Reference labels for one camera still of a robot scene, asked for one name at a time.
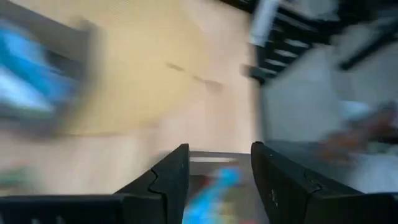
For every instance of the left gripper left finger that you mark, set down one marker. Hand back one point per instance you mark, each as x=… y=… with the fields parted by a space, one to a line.
x=93 y=208

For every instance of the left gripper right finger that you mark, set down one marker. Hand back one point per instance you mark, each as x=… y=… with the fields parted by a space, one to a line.
x=311 y=202

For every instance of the blue Quaker Chewy granola bar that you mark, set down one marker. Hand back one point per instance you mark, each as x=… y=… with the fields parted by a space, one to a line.
x=211 y=199
x=31 y=68

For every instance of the black metal table frame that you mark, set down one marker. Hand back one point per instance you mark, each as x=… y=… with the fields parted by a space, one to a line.
x=280 y=62

